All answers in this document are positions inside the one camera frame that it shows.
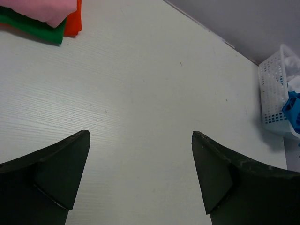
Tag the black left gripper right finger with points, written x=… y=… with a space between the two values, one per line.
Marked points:
x=238 y=190

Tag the green folded t-shirt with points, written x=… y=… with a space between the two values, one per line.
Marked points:
x=33 y=27

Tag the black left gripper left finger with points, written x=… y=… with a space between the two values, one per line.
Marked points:
x=40 y=188

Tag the orange folded t-shirt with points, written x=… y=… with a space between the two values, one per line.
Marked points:
x=74 y=22

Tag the white plastic laundry basket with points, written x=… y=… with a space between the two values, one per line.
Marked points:
x=276 y=75

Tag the pink folded t-shirt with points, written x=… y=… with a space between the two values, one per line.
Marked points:
x=52 y=12

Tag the blue t-shirt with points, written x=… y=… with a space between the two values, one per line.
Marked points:
x=291 y=110

